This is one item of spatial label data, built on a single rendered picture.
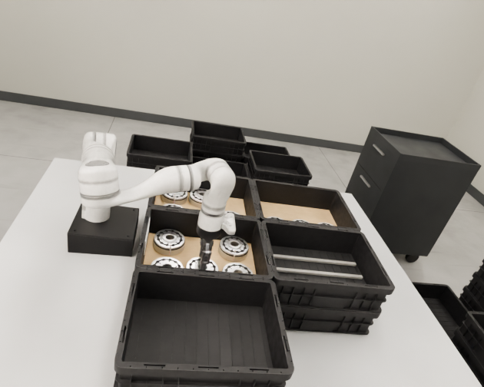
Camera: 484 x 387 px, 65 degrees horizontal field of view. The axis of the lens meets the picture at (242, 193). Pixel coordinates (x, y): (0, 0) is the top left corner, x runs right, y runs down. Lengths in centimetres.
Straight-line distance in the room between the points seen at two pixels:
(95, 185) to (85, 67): 348
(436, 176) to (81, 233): 219
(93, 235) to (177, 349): 56
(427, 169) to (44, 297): 226
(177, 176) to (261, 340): 50
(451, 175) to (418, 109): 238
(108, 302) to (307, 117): 368
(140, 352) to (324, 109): 395
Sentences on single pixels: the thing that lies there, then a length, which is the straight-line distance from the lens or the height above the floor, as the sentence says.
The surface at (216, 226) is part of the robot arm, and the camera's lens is 111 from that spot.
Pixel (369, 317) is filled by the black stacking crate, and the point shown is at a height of 80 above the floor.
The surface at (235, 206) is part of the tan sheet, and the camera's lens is 159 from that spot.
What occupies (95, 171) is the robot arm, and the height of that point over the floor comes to 121.
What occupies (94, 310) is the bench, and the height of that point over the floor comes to 70.
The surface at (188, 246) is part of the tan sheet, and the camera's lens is 134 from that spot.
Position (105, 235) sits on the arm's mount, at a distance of 143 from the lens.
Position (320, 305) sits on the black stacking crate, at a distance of 127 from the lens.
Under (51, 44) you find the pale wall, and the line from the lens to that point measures 441.
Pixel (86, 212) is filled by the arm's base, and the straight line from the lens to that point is 149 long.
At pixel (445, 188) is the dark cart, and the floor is 70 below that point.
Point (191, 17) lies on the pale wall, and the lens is 416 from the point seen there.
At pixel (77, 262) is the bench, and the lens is 145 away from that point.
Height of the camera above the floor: 168
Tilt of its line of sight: 30 degrees down
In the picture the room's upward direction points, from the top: 14 degrees clockwise
